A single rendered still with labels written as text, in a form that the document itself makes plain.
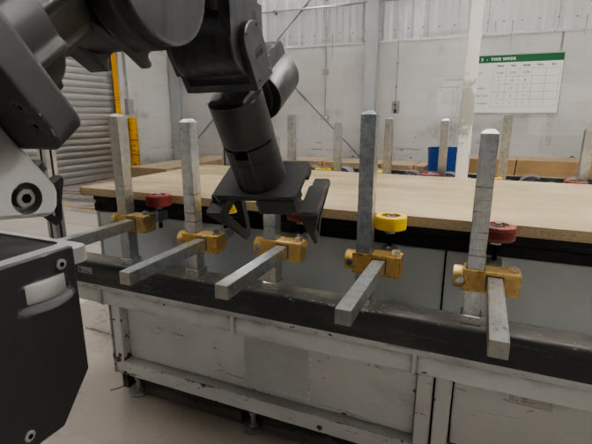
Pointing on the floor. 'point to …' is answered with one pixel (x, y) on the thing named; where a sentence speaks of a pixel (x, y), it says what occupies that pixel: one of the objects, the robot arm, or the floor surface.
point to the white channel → (469, 87)
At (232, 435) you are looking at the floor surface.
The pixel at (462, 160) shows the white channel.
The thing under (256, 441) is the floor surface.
